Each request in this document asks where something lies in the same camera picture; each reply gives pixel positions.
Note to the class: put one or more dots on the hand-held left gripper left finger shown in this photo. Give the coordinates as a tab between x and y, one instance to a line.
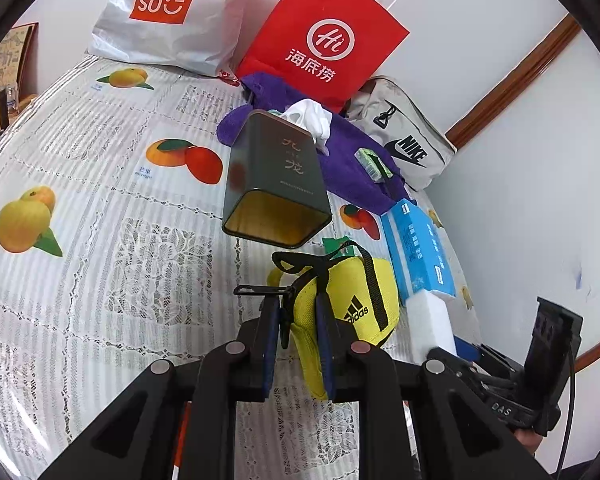
270	345

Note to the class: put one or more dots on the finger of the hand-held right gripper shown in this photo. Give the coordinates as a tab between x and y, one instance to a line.
490	385
467	347

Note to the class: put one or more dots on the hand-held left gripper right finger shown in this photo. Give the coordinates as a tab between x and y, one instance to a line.
326	350

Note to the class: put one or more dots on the white foam block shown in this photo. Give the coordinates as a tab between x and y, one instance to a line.
430	325

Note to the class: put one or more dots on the green packet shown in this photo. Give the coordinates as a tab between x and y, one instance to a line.
342	246
372	162

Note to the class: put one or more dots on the purple fabric basket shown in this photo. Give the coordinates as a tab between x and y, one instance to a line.
345	145

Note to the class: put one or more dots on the wooden baseboard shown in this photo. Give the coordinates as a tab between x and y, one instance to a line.
597	350

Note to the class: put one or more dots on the blue tissue pack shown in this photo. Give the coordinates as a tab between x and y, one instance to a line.
415	245

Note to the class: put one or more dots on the dark green tin box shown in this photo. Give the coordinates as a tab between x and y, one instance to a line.
280	170

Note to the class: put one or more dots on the grey waist bag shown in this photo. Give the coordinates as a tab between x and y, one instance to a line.
430	162

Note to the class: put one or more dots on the white plastic shopping bag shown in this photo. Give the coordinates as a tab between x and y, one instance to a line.
205	10

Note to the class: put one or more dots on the red paper bag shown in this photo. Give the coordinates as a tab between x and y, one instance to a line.
330	5

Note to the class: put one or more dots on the glass perfume bottle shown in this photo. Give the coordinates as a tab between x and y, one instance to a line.
7	107

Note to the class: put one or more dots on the patterned notebook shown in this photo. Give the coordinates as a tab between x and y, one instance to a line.
7	60

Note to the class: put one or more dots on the wooden door frame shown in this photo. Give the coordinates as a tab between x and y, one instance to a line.
520	70

